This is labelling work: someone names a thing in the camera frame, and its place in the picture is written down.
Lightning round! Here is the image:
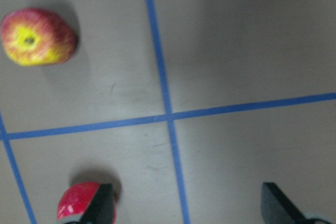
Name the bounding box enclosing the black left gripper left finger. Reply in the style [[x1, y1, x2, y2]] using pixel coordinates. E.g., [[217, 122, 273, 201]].
[[80, 184, 116, 224]]

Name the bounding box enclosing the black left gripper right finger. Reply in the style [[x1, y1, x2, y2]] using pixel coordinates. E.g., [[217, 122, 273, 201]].
[[261, 182, 307, 224]]

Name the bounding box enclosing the dark red apple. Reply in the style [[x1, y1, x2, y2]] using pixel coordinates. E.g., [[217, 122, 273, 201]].
[[56, 182, 101, 223]]

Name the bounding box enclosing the brown paper mat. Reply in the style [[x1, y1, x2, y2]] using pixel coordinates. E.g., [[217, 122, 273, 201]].
[[1, 0, 335, 223]]

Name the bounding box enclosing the red yellow apple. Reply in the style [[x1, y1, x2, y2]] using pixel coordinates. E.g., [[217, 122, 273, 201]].
[[1, 8, 77, 67]]

